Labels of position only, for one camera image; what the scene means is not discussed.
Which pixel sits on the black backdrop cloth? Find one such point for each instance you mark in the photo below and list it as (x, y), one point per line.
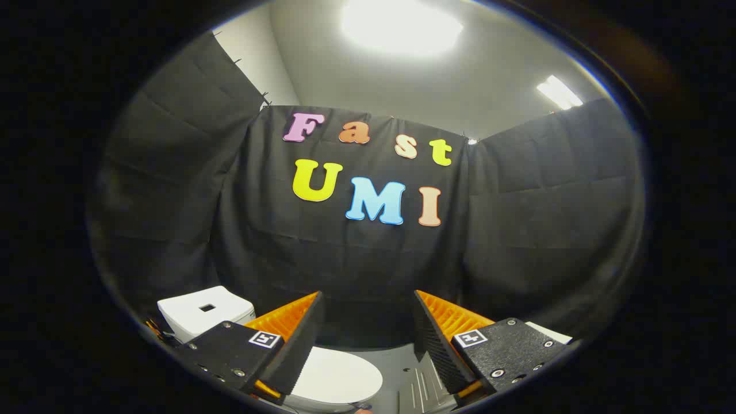
(322, 259)

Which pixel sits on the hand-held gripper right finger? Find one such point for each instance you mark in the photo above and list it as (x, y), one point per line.
(440, 345)

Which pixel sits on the round ceiling light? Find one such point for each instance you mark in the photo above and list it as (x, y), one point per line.
(399, 26)

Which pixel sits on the white drawer cabinet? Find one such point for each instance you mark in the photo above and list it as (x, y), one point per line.
(552, 333)

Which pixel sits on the white toilet lid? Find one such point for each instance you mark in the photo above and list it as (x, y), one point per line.
(339, 379)

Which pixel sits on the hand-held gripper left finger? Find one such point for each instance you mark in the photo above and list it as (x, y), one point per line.
(299, 345)

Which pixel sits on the long ceiling light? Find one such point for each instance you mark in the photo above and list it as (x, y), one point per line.
(559, 92)

